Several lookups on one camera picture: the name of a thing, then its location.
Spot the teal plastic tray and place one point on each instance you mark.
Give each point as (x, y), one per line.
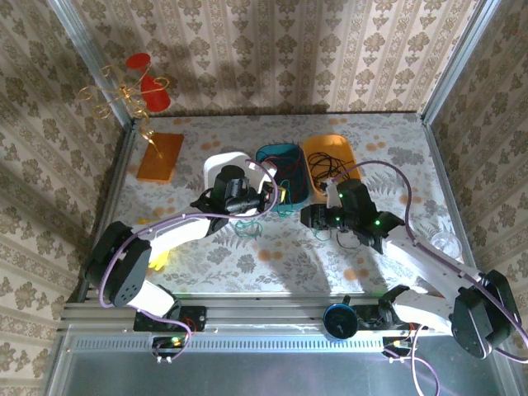
(300, 197)

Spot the white plastic tray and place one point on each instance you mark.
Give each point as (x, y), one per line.
(218, 165)

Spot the orange plastic tray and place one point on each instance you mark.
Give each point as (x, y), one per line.
(326, 144)

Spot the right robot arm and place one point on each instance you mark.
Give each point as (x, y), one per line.
(482, 317)

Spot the orange rectangular board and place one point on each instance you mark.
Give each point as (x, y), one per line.
(161, 156)

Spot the yellow soft object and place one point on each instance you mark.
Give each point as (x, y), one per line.
(160, 260)

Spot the clear plastic cup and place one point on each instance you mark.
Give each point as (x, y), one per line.
(447, 245)

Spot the blue round cup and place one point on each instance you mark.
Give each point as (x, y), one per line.
(340, 321)

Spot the red wine glass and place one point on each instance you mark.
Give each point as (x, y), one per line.
(154, 97)

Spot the grey metal panel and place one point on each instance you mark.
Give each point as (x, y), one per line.
(268, 371)

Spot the aluminium table side rail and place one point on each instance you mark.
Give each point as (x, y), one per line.
(448, 185)
(113, 185)

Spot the aluminium frame rail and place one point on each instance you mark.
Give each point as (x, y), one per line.
(268, 311)

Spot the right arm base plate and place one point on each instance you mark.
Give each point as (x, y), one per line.
(369, 319)

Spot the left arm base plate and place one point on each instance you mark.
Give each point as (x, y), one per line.
(194, 317)

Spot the aluminium frame post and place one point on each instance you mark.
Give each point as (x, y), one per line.
(80, 37)
(460, 57)

